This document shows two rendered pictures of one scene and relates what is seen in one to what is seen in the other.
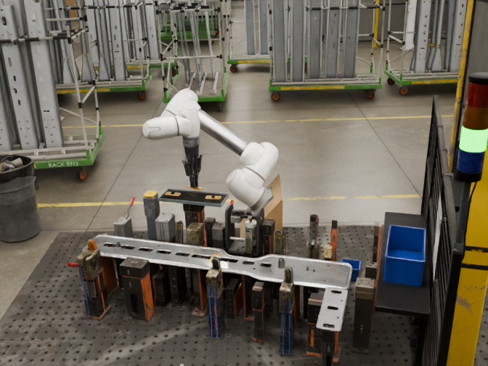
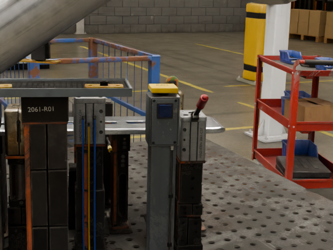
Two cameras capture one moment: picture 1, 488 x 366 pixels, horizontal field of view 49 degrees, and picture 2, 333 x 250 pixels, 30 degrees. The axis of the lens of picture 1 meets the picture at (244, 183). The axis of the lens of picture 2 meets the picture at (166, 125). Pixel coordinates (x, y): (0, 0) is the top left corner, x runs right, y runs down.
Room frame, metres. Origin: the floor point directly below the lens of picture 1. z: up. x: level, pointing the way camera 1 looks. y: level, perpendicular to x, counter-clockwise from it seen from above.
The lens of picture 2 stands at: (4.00, -0.07, 1.39)
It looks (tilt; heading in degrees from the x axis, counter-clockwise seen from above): 13 degrees down; 154
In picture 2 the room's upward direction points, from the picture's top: 1 degrees clockwise
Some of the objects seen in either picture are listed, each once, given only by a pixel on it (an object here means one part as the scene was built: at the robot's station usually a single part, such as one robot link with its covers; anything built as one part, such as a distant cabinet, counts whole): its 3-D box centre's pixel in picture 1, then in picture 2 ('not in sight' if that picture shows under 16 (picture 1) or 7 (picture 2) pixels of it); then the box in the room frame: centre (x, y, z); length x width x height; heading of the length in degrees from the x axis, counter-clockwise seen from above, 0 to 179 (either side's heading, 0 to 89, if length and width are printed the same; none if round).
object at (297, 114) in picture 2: not in sight; (305, 126); (0.87, 2.48, 0.49); 0.81 x 0.47 x 0.97; 163
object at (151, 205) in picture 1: (154, 230); (160, 187); (2.76, 0.53, 0.92); 0.08 x 0.08 x 0.44; 73
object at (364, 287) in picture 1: (362, 316); not in sight; (1.95, -0.51, 0.88); 0.08 x 0.08 x 0.36; 73
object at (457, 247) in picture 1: (468, 175); not in sight; (1.39, -0.63, 1.79); 0.07 x 0.07 x 0.57
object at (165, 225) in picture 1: (168, 250); (88, 173); (2.55, 0.43, 0.90); 0.13 x 0.10 x 0.41; 163
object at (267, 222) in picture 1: (269, 257); not in sight; (2.43, -0.12, 0.91); 0.07 x 0.05 x 0.42; 163
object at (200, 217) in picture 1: (196, 234); (47, 188); (2.68, 0.28, 0.92); 0.10 x 0.08 x 0.45; 73
